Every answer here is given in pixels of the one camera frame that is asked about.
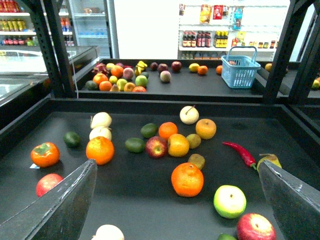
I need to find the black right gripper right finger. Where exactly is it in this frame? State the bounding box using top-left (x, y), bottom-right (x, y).
top-left (258, 161), bottom-right (320, 240)

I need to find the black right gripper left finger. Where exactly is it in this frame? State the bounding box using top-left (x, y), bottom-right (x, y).
top-left (0, 159), bottom-right (97, 240)

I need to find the far orange on shelf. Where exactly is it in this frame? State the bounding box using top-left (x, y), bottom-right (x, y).
top-left (197, 65), bottom-right (208, 76)

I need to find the far lemon on shelf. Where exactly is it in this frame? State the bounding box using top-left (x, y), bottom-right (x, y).
top-left (188, 63), bottom-right (200, 73)

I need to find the red pomegranate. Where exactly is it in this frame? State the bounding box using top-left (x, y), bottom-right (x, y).
top-left (35, 173), bottom-right (64, 197)

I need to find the red apple front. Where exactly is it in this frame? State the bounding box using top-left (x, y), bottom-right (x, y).
top-left (237, 213), bottom-right (277, 240)

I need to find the white pear front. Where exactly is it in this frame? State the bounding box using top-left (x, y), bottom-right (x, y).
top-left (92, 224), bottom-right (125, 240)

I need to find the white price tag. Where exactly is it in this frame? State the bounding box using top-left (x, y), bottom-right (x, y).
top-left (29, 163), bottom-right (40, 169)

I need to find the yellow green pear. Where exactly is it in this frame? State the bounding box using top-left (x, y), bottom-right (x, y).
top-left (256, 153), bottom-right (283, 172)

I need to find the orange persimmon with leaf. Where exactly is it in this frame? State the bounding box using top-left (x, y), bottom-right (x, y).
top-left (30, 142), bottom-right (60, 168)

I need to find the red chili pepper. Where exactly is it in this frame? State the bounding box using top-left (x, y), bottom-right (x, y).
top-left (222, 141), bottom-right (257, 170)

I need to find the green apple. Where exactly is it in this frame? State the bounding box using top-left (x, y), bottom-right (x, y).
top-left (135, 75), bottom-right (149, 88)
top-left (213, 185), bottom-right (247, 219)

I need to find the dark green avocado left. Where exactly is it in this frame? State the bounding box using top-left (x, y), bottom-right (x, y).
top-left (63, 131), bottom-right (81, 148)

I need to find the large orange mandarin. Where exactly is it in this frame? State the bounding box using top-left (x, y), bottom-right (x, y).
top-left (85, 136), bottom-right (115, 166)

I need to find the green avocado front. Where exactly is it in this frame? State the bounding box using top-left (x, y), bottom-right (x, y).
top-left (217, 233), bottom-right (237, 240)

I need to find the white pear middle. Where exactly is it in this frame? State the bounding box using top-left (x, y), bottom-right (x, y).
top-left (89, 126), bottom-right (112, 141)

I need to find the green avocado middle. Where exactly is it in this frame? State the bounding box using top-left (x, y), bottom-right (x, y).
top-left (125, 137), bottom-right (145, 153)

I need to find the white pear left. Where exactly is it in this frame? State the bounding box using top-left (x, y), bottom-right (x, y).
top-left (90, 112), bottom-right (112, 129)

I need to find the brown kiwi lower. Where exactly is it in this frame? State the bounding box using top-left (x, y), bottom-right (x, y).
top-left (188, 153), bottom-right (206, 170)

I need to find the brown kiwi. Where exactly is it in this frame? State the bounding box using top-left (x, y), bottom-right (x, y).
top-left (188, 153), bottom-right (206, 170)
top-left (186, 133), bottom-right (202, 149)

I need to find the large orange centre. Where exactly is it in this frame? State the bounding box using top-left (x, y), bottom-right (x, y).
top-left (171, 162), bottom-right (204, 198)

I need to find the red yellow apple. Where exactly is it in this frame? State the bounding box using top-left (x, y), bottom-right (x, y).
top-left (145, 136), bottom-right (168, 159)

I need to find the golden yellow apple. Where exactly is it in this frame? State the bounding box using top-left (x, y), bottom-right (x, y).
top-left (195, 118), bottom-right (217, 140)

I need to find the brown kiwi upper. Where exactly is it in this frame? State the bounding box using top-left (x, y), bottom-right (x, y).
top-left (186, 133), bottom-right (202, 149)

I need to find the green lime upper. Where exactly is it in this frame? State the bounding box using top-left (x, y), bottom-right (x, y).
top-left (140, 123), bottom-right (158, 139)

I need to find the yellow orange fruit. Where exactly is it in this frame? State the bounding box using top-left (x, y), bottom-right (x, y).
top-left (167, 133), bottom-right (190, 158)

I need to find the small orange tangerine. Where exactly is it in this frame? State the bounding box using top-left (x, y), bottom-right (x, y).
top-left (158, 121), bottom-right (178, 141)

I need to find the glass top freezer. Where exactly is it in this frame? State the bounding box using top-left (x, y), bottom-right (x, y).
top-left (0, 46), bottom-right (100, 112)

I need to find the white pear with stem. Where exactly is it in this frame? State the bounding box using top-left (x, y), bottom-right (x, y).
top-left (179, 105), bottom-right (199, 125)

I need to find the small blue shopping basket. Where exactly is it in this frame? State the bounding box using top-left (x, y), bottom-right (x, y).
top-left (221, 46), bottom-right (261, 89)

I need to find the far green apple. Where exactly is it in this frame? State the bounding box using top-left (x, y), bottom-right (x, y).
top-left (135, 75), bottom-right (149, 88)

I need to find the yellow label bottles row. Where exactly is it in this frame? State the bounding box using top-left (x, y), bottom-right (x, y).
top-left (213, 30), bottom-right (229, 48)

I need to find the far dark red apple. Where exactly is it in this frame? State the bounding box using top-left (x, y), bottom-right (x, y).
top-left (171, 61), bottom-right (182, 73)

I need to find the dark sauce bottles row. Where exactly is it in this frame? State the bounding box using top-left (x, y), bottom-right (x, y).
top-left (180, 31), bottom-right (212, 48)

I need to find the black metal shelf post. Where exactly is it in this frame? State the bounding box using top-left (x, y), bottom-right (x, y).
top-left (18, 0), bottom-right (76, 98)

